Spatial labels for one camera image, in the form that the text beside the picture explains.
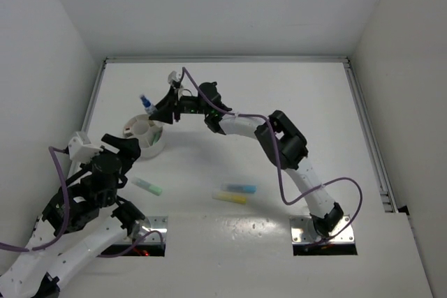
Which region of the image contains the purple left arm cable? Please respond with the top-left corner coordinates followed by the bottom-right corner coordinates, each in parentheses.
top-left (0, 147), bottom-right (165, 259)

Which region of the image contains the green highlighter marker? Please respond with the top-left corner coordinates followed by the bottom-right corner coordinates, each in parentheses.
top-left (131, 177), bottom-right (163, 196)

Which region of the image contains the metal base plate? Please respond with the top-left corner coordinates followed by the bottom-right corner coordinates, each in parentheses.
top-left (135, 216), bottom-right (168, 244)
top-left (289, 216), bottom-right (355, 246)

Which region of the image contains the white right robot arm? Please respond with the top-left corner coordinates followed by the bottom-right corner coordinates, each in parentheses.
top-left (145, 82), bottom-right (344, 238)

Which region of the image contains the yellow highlighter marker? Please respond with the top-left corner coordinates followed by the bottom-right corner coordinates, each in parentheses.
top-left (212, 191), bottom-right (247, 204)

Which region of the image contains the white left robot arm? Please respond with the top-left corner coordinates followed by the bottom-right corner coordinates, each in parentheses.
top-left (1, 132), bottom-right (145, 297)

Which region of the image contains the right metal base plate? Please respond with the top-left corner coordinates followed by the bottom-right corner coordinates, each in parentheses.
top-left (289, 216), bottom-right (355, 246)

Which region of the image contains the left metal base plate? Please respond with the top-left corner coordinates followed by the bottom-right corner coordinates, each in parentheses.
top-left (135, 216), bottom-right (168, 244)

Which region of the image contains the clear blue-capped glue bottle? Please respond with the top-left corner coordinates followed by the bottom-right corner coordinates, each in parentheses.
top-left (139, 94), bottom-right (157, 115)

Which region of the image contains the green marker in organizer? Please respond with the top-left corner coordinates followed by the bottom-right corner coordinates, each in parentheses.
top-left (152, 131), bottom-right (162, 144)

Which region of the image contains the white round divided organizer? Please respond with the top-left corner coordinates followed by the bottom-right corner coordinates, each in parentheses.
top-left (123, 114), bottom-right (166, 160)

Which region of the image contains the blue highlighter marker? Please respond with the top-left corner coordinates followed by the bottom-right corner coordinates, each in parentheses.
top-left (221, 183), bottom-right (257, 194)

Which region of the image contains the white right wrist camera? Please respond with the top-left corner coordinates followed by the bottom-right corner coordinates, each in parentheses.
top-left (168, 71), bottom-right (183, 88)

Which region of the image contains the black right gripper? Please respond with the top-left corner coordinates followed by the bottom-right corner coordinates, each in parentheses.
top-left (150, 85), bottom-right (210, 124)

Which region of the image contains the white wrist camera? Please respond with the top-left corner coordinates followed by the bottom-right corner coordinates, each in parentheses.
top-left (168, 71), bottom-right (183, 88)
top-left (68, 131), bottom-right (102, 164)

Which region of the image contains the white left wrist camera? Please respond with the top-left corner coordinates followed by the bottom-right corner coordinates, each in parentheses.
top-left (68, 131), bottom-right (102, 164)

